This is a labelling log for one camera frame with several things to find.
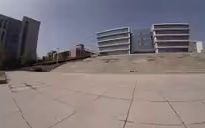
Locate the pale concrete slab plaza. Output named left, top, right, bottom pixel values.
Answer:
left=0, top=70, right=205, bottom=128

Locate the low brown building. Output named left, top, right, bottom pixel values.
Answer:
left=43, top=43, right=97, bottom=62

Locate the white banded glass building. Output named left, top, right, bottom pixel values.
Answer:
left=96, top=22, right=191, bottom=56

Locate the low white building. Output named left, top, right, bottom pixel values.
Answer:
left=189, top=40, right=204, bottom=54

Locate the dark grey tall building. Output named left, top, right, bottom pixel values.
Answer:
left=0, top=11, right=42, bottom=70

